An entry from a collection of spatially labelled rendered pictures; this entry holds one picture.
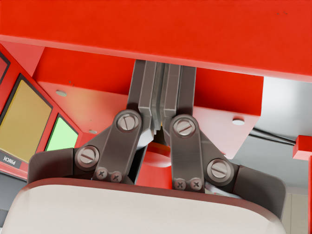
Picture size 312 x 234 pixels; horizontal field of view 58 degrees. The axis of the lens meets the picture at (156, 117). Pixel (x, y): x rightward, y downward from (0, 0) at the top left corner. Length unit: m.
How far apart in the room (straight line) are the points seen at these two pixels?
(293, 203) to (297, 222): 0.22
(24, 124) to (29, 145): 0.02
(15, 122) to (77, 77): 0.05
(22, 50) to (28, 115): 0.23
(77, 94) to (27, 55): 0.23
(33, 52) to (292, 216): 3.66
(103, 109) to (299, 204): 3.74
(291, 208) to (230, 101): 3.73
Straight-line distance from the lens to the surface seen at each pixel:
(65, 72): 0.21
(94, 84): 0.20
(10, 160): 0.21
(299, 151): 2.26
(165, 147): 0.21
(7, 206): 0.45
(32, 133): 0.22
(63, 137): 0.26
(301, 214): 3.89
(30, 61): 0.44
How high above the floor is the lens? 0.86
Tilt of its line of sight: 22 degrees down
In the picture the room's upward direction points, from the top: 167 degrees counter-clockwise
